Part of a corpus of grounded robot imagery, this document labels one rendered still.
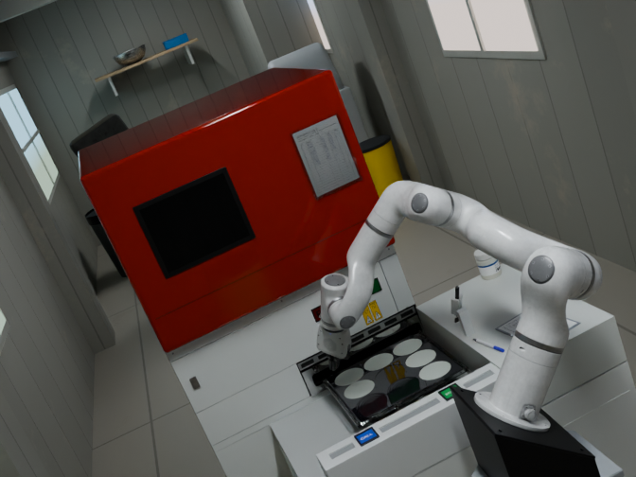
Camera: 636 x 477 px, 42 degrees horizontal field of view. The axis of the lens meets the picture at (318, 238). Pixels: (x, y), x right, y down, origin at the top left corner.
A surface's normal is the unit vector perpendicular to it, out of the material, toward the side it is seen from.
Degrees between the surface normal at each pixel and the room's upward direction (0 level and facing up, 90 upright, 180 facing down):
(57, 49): 90
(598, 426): 90
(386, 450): 90
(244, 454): 90
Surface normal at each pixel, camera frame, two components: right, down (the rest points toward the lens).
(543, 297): -0.64, 0.54
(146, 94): 0.25, 0.22
